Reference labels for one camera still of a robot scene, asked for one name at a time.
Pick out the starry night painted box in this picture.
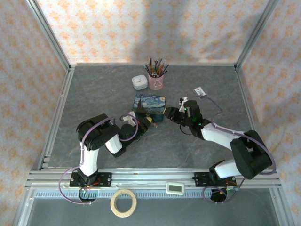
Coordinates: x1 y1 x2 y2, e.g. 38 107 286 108
132 94 170 123

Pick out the white id card badge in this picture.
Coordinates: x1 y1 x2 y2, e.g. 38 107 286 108
193 86 209 100

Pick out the pink pencil cup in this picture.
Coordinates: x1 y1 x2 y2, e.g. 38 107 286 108
147 71 164 91

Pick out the white cube clock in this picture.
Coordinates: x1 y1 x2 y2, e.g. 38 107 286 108
131 74 149 91

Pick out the white digital timer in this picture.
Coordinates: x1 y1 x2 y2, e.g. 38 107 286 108
165 181 185 195

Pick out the beige tape roll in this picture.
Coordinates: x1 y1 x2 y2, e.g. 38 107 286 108
110 188 138 218

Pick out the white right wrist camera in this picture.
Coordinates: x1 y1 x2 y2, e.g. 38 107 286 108
178 96 190 113

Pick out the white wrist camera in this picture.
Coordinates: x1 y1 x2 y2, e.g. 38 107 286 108
120 111 139 126
178 96 190 113

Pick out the thin black cable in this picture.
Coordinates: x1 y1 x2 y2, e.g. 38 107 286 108
179 123 192 137

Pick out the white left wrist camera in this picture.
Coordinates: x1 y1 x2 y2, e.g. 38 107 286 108
120 111 139 126

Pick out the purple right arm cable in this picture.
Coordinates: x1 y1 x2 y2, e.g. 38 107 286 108
201 95 278 204

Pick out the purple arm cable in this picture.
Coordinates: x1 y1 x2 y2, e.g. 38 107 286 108
58 116 140 206
201 95 278 204

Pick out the aluminium frame front rail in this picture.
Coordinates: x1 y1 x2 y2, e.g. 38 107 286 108
25 168 282 189

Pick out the grey slotted cable duct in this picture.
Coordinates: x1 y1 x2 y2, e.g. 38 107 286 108
30 189 276 199

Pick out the aluminium frame back rail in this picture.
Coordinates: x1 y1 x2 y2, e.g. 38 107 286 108
70 62 237 68

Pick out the aluminium frame side rail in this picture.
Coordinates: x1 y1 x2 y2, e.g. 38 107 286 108
37 65 76 170

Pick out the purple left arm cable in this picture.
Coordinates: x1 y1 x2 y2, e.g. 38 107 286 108
58 116 140 206

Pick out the aluminium frame corner post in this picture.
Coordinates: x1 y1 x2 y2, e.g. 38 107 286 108
25 0 71 72
234 0 280 71

